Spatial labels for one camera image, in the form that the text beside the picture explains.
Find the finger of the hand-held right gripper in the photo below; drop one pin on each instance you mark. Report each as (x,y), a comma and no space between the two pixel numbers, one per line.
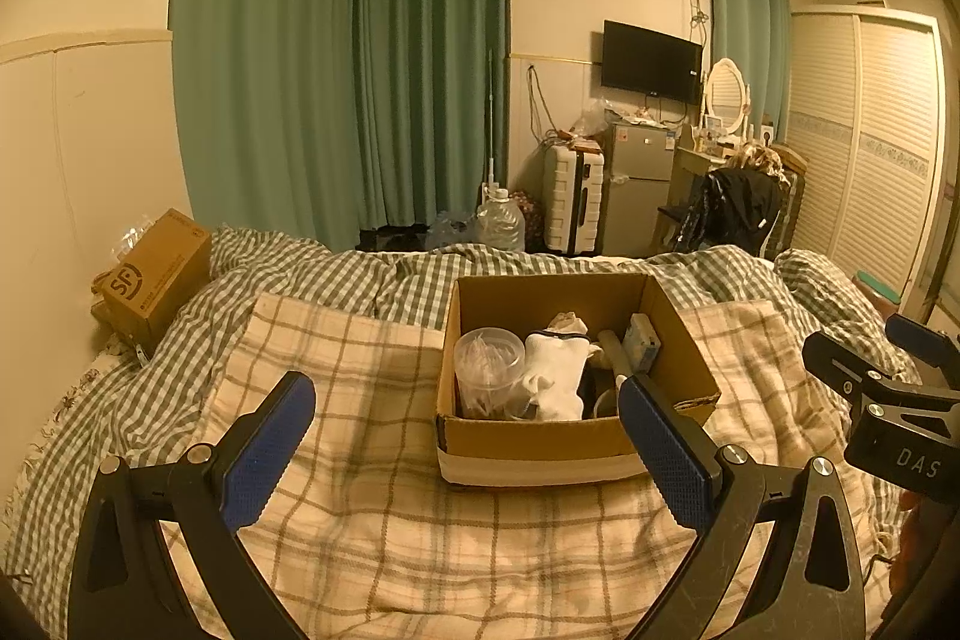
(840,362)
(919,340)

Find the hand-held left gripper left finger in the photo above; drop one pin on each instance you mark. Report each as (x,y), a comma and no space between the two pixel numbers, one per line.
(266,452)

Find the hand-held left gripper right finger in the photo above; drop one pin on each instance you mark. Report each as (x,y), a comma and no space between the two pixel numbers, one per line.
(664,452)

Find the pale blue packet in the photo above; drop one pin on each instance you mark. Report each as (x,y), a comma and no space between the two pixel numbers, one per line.
(641,344)

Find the beige cylinder roll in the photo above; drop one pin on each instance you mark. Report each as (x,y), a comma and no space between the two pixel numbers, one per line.
(615,351)

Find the white sock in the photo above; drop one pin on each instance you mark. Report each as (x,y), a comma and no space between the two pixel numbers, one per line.
(555,377)

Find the white cloth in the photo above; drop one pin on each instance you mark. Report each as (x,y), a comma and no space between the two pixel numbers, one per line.
(568,325)

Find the clear cotton swab jar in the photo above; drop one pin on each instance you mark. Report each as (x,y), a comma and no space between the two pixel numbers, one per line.
(487,370)

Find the teal lidded stool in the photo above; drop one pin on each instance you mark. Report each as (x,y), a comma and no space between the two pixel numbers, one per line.
(877,284)

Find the beige plaid blanket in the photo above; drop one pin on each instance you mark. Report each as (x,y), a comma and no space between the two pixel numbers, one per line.
(360,385)

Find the green gingham duvet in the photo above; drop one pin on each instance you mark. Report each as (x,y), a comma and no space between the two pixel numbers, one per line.
(187,340)

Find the black jacket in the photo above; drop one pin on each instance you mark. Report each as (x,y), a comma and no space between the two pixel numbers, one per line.
(731,205)

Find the white louvered wardrobe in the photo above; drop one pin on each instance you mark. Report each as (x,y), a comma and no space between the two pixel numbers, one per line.
(862,145)

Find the closed brown cardboard box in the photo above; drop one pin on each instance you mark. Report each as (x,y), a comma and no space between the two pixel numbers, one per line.
(154,272)

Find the dressing table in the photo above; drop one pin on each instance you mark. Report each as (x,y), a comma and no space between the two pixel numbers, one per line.
(694,168)

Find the black bag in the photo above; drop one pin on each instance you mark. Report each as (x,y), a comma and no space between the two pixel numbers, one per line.
(394,237)

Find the silver small fridge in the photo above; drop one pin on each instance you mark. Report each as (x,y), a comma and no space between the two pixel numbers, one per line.
(637,190)

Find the white ribbed suitcase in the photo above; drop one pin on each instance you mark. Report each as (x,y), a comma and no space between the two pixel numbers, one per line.
(574,197)

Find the large clear water bottle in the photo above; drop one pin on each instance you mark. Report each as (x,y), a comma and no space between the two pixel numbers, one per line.
(501,221)

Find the clear plastic bag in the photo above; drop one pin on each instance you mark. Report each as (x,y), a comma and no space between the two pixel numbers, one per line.
(450,229)

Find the white oval mirror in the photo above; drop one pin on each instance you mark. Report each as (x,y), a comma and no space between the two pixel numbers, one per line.
(727,93)

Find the narrow green curtain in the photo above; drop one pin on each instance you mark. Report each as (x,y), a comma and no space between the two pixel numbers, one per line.
(746,40)

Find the thin white pole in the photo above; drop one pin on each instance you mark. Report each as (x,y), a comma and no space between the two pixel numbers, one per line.
(490,123)

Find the wide green curtain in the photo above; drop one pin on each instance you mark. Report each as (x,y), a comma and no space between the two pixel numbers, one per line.
(435,55)
(262,48)

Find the black wall television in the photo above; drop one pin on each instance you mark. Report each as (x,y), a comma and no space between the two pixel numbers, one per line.
(651,59)

